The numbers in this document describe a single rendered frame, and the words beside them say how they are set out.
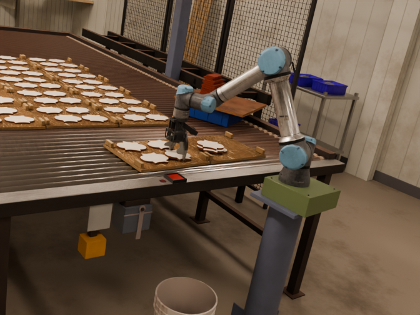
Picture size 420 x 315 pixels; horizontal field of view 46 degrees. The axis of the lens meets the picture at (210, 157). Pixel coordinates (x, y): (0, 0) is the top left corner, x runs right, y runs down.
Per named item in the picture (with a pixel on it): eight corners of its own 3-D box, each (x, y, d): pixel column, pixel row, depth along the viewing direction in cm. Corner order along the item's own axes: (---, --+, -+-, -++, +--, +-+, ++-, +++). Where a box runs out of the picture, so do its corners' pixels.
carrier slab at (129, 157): (209, 164, 247) (210, 161, 247) (140, 172, 220) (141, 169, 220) (169, 141, 271) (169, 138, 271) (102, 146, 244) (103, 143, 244)
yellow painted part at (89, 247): (105, 255, 206) (111, 205, 199) (84, 259, 201) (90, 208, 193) (96, 246, 212) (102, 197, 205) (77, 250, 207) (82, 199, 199)
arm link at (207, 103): (220, 96, 233) (200, 90, 236) (212, 98, 223) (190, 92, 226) (217, 112, 235) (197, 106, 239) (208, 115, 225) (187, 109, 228)
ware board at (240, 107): (266, 107, 355) (267, 104, 354) (242, 117, 311) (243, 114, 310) (204, 90, 372) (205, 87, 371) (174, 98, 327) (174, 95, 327)
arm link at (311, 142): (313, 162, 235) (320, 135, 231) (307, 169, 223) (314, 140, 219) (289, 155, 239) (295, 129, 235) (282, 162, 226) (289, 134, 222)
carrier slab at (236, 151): (265, 157, 275) (265, 155, 274) (210, 164, 248) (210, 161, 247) (224, 137, 299) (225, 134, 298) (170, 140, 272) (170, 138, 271)
